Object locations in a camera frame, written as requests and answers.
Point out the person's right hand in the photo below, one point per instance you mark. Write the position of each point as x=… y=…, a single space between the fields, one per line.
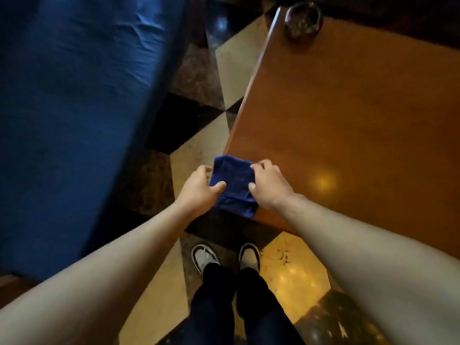
x=271 y=186

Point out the person's left hand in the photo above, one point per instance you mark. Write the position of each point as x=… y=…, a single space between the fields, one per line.
x=196 y=192

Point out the dark blue cleaning cloth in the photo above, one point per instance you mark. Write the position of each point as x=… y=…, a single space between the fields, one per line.
x=233 y=179

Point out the person's left forearm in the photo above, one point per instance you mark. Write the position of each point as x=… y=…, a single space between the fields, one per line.
x=90 y=283

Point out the person's right forearm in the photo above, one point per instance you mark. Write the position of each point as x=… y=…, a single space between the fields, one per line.
x=377 y=269

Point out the person's left white sneaker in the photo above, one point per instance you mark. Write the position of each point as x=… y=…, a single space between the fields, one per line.
x=205 y=256

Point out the person's white sneaker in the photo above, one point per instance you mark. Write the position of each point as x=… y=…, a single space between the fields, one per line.
x=205 y=256
x=250 y=256

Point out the person's right white sneaker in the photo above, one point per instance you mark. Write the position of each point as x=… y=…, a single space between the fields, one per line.
x=250 y=256

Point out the person's dark trousers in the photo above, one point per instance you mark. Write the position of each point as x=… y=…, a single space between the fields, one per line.
x=215 y=312

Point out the long blue fabric sofa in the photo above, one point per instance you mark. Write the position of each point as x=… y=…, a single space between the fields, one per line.
x=72 y=104

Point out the wooden table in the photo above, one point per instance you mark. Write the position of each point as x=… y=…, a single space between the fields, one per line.
x=359 y=104

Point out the dark glass ashtray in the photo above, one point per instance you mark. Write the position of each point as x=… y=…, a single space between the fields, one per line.
x=303 y=21

